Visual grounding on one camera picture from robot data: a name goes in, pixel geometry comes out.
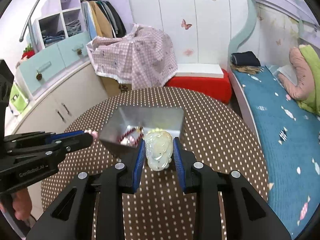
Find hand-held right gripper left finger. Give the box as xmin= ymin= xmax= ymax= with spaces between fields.
xmin=25 ymin=139 xmax=146 ymax=240

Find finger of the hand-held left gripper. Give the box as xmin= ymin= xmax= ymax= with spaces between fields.
xmin=4 ymin=130 xmax=84 ymax=143
xmin=7 ymin=133 xmax=93 ymax=161

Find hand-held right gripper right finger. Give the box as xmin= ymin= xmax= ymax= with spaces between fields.
xmin=173 ymin=136 xmax=292 ymax=240

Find pink bead bracelet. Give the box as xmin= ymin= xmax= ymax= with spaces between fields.
xmin=85 ymin=129 xmax=100 ymax=141

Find pale jade pendant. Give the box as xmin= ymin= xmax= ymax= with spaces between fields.
xmin=144 ymin=128 xmax=174 ymax=172

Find red bead bracelet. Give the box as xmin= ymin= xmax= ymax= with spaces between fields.
xmin=118 ymin=128 xmax=137 ymax=143

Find dark rectangular jewelry box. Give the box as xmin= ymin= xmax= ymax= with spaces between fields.
xmin=98 ymin=105 xmax=184 ymax=161

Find person's left hand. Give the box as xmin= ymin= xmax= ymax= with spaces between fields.
xmin=0 ymin=187 xmax=33 ymax=221

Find beige cabinet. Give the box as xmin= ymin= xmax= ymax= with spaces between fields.
xmin=5 ymin=61 xmax=109 ymax=136

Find polka dot round table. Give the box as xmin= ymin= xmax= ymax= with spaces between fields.
xmin=40 ymin=87 xmax=269 ymax=240

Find green bag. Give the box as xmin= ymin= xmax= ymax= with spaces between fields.
xmin=9 ymin=82 xmax=29 ymax=116

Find cardboard box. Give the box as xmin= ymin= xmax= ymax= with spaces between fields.
xmin=100 ymin=76 xmax=132 ymax=98

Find red stool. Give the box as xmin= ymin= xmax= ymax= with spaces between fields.
xmin=165 ymin=68 xmax=233 ymax=104

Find teal drawer unit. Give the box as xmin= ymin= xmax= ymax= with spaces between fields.
xmin=15 ymin=31 xmax=92 ymax=98

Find red strawberry toy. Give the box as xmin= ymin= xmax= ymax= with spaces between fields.
xmin=21 ymin=43 xmax=36 ymax=61

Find folded jeans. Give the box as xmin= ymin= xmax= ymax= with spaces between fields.
xmin=41 ymin=21 xmax=82 ymax=46

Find pink checked cloth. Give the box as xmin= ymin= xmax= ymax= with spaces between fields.
xmin=86 ymin=23 xmax=178 ymax=91

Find blue candy print bed sheet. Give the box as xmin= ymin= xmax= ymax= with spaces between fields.
xmin=232 ymin=65 xmax=320 ymax=238

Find tan folded cloth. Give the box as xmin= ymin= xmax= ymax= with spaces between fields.
xmin=230 ymin=64 xmax=263 ymax=75

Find row of hanging clothes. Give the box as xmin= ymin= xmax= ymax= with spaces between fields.
xmin=81 ymin=0 xmax=127 ymax=41

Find black folded clothes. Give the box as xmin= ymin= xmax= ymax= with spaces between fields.
xmin=230 ymin=51 xmax=261 ymax=68

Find grey metal railing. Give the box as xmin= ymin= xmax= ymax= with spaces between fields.
xmin=19 ymin=0 xmax=54 ymax=42

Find purple shelf unit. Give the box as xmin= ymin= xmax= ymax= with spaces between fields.
xmin=30 ymin=0 xmax=108 ymax=53

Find white pillow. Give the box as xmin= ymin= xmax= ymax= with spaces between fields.
xmin=277 ymin=65 xmax=298 ymax=78

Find pink pillow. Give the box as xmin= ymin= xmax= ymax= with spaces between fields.
xmin=278 ymin=46 xmax=311 ymax=101

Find white wardrobe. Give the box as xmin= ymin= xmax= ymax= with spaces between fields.
xmin=125 ymin=0 xmax=247 ymax=68

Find clear bead bracelet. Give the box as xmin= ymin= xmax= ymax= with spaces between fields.
xmin=124 ymin=135 xmax=141 ymax=146

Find teal bunk bed frame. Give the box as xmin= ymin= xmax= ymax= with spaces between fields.
xmin=227 ymin=0 xmax=320 ymax=150

